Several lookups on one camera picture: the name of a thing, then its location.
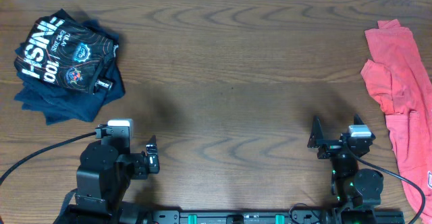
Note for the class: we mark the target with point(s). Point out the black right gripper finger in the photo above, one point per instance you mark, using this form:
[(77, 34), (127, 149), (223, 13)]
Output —
[(357, 120), (316, 139)]

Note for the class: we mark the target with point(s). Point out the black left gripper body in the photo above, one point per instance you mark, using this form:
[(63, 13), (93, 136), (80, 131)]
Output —
[(139, 169)]

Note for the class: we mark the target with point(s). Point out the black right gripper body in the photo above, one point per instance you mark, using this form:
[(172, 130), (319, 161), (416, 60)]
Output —
[(330, 149)]

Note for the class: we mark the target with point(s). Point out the black orange patterned jersey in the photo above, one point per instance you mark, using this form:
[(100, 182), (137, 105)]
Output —
[(67, 55)]

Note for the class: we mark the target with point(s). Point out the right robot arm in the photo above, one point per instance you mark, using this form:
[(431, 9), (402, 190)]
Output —
[(358, 190)]

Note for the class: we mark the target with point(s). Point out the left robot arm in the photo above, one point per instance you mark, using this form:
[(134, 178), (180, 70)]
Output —
[(106, 170)]

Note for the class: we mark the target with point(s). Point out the red shirt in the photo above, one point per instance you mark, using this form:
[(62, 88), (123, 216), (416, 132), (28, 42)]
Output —
[(396, 78)]

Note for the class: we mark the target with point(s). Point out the folded navy blue shirt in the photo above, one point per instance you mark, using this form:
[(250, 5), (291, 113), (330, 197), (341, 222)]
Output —
[(61, 104)]

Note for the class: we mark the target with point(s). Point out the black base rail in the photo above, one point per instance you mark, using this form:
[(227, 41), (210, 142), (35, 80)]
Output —
[(298, 214)]

